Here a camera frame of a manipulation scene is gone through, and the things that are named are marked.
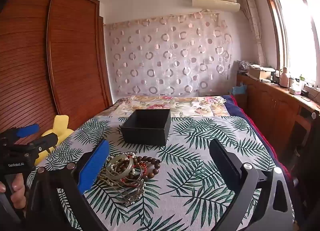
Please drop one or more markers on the leaf print bedspread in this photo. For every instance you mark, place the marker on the leaf print bedspread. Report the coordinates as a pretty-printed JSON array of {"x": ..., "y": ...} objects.
[{"x": 200, "y": 183}]

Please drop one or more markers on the green capped bottle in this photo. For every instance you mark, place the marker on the green capped bottle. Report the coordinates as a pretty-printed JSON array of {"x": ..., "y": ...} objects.
[{"x": 301, "y": 78}]

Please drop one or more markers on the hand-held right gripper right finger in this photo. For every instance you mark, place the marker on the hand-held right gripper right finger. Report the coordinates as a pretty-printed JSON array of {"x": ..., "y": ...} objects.
[{"x": 225, "y": 163}]

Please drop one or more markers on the tied patterned window curtain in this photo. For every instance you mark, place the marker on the tied patterned window curtain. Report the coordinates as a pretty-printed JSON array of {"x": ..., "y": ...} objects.
[{"x": 252, "y": 20}]

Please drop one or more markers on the sheer circle pattern curtain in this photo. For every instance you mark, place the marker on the sheer circle pattern curtain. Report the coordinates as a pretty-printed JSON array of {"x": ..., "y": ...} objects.
[{"x": 162, "y": 58}]

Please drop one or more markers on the yellow plush toy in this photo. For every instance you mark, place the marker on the yellow plush toy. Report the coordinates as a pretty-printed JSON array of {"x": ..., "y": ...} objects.
[{"x": 61, "y": 125}]

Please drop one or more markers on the pale green jade bangle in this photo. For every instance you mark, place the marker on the pale green jade bangle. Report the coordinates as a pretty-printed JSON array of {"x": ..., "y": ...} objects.
[{"x": 126, "y": 172}]

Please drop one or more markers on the brown wooden wardrobe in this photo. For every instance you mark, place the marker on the brown wooden wardrobe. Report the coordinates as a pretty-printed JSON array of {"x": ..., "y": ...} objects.
[{"x": 70, "y": 58}]

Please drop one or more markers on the pink kettle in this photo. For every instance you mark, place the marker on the pink kettle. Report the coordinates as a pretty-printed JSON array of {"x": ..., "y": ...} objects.
[{"x": 284, "y": 78}]

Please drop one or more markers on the white tissue box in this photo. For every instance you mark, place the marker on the white tissue box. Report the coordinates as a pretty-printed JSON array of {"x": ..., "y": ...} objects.
[{"x": 296, "y": 89}]

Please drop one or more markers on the blue plastic bag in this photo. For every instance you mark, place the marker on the blue plastic bag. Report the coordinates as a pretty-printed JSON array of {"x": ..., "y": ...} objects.
[{"x": 238, "y": 89}]

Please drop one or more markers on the navy blanket with red edge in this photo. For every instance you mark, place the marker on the navy blanket with red edge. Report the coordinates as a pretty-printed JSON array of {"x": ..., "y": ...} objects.
[{"x": 240, "y": 110}]

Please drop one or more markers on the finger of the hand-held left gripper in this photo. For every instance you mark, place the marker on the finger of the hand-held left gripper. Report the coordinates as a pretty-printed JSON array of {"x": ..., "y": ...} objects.
[
  {"x": 27, "y": 130},
  {"x": 45, "y": 144}
]

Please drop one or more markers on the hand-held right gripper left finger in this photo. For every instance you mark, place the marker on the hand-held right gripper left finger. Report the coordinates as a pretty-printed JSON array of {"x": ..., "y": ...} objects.
[{"x": 95, "y": 166}]

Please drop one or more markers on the patterned cloth bundle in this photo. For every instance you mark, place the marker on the patterned cloth bundle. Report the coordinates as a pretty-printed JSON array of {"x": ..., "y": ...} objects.
[{"x": 243, "y": 67}]

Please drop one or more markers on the window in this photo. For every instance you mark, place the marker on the window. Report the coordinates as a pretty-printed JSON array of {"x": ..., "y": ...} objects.
[{"x": 297, "y": 33}]

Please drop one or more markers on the long wooden cabinet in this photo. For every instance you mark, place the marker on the long wooden cabinet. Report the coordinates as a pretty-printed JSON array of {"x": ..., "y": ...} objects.
[{"x": 270, "y": 105}]

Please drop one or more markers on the black square box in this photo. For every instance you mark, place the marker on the black square box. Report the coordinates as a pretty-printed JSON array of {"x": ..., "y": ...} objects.
[{"x": 145, "y": 133}]

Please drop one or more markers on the person's left hand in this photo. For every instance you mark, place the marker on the person's left hand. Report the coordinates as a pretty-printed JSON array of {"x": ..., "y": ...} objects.
[{"x": 18, "y": 196}]

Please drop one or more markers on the open cardboard box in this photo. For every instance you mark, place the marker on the open cardboard box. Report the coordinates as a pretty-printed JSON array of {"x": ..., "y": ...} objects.
[{"x": 260, "y": 73}]

